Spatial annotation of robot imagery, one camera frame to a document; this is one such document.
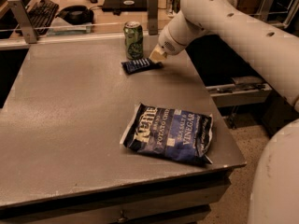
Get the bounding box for green soda can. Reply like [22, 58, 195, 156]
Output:
[123, 21, 143, 60]

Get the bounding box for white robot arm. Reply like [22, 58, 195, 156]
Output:
[150, 0, 299, 224]

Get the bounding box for black headphones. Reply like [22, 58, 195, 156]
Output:
[57, 6, 94, 25]

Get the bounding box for blue rxbar blueberry bar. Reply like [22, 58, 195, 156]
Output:
[121, 58, 163, 75]

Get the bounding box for black laptop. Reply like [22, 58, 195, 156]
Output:
[102, 0, 147, 12]

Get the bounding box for metal bracket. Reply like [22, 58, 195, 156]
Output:
[7, 0, 38, 44]
[147, 0, 158, 35]
[255, 0, 274, 22]

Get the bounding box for cans on back desk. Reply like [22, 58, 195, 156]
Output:
[166, 0, 180, 17]

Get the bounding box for black keyboard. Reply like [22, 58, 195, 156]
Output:
[27, 0, 59, 35]

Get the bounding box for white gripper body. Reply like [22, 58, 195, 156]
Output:
[158, 25, 186, 55]

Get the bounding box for grey open drawer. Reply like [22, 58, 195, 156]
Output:
[206, 76, 272, 107]

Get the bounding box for left metal bracket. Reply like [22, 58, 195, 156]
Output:
[7, 0, 38, 44]

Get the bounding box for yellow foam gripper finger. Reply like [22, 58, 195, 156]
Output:
[149, 44, 167, 63]

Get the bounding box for table drawer front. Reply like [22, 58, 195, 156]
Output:
[0, 176, 230, 224]

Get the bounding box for blue Kettle chips bag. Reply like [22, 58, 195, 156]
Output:
[121, 104, 213, 164]

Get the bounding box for right metal bracket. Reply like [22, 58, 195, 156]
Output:
[255, 0, 274, 22]

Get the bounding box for middle metal bracket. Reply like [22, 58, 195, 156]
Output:
[147, 0, 158, 35]

